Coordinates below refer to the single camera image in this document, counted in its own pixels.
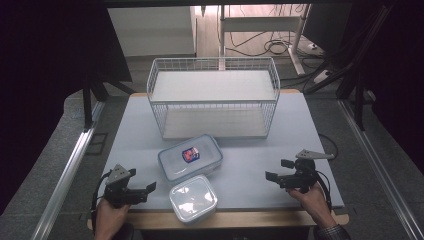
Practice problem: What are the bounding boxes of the black floor cables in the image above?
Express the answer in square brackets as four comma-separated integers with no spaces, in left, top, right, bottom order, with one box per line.
[225,30,323,58]

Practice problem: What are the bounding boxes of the rectangular clear container blue-rimmed lid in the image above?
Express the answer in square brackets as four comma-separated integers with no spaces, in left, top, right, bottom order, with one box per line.
[157,133,224,184]

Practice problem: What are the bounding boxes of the black curtain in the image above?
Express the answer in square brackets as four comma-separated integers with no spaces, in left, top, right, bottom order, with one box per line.
[0,0,133,216]
[346,0,424,166]

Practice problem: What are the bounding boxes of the square white lidded container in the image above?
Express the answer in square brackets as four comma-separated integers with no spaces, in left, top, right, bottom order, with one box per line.
[168,174,219,224]

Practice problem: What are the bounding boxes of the person's left hand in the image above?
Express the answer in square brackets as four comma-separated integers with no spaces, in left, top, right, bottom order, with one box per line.
[94,198,131,240]

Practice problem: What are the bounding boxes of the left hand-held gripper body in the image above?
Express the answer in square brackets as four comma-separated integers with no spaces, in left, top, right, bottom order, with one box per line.
[103,163,149,210]

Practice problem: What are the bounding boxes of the white cabinet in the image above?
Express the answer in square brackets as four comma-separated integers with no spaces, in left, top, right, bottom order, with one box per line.
[107,5,197,58]

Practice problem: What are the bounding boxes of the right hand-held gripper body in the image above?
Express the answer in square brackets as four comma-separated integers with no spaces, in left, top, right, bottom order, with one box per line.
[281,149,336,195]

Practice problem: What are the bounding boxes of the left hand-held gripper cable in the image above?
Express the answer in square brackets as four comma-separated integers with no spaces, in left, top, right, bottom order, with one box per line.
[90,170,112,236]

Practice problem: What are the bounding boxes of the hand-held gripper cable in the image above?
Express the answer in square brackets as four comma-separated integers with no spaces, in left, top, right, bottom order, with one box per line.
[313,170,333,212]
[90,170,112,236]

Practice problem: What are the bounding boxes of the dark monitor panel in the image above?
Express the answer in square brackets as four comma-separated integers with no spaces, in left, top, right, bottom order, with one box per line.
[302,3,353,56]

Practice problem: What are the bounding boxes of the white wire two-tier rack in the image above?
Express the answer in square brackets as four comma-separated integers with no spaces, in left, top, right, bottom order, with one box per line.
[146,56,281,141]

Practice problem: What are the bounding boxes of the black metal stand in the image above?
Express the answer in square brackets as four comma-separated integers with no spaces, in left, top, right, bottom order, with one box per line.
[302,3,396,132]
[82,70,136,132]

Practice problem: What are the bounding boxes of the right hand-held gripper cable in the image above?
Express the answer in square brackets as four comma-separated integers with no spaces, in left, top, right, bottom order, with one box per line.
[313,170,333,212]

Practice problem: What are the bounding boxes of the person's right hand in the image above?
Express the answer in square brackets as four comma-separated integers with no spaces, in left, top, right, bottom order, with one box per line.
[286,182,336,230]

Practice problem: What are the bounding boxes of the white desk frame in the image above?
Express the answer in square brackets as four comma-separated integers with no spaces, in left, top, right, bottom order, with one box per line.
[218,3,313,77]

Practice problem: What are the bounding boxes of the white power strip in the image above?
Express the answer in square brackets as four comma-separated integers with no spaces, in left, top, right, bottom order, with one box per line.
[312,69,332,85]

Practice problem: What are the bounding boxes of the black cable on mat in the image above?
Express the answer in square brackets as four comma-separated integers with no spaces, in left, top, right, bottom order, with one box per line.
[318,132,339,161]

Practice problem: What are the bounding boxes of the aluminium rail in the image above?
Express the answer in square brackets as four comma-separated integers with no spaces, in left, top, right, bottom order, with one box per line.
[337,99,424,240]
[30,100,106,240]

